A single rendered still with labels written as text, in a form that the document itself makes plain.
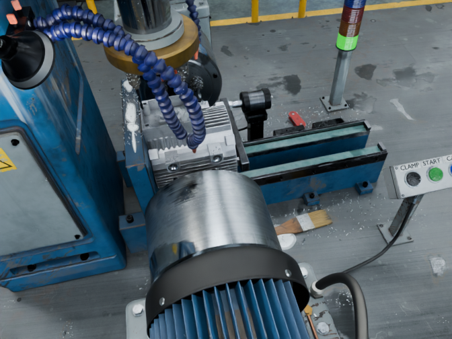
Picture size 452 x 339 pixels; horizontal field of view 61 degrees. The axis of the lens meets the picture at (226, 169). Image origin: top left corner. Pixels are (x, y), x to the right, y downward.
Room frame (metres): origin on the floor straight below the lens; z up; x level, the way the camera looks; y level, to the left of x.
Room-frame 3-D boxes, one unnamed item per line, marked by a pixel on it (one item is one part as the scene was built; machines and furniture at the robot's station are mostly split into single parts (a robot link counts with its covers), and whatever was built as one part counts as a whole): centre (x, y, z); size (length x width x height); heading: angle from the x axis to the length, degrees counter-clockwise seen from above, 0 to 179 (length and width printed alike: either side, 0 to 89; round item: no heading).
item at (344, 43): (1.06, -0.41, 1.05); 0.06 x 0.06 x 0.04
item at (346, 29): (1.06, -0.41, 1.10); 0.06 x 0.06 x 0.04
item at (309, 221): (0.56, -0.18, 0.80); 0.21 x 0.05 x 0.01; 103
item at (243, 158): (0.72, -0.03, 1.01); 0.26 x 0.04 x 0.03; 9
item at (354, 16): (1.06, -0.41, 1.14); 0.06 x 0.06 x 0.04
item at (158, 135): (0.67, 0.12, 1.11); 0.12 x 0.11 x 0.07; 99
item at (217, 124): (0.68, 0.08, 1.02); 0.20 x 0.19 x 0.19; 99
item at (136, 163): (0.66, 0.24, 0.97); 0.30 x 0.11 x 0.34; 9
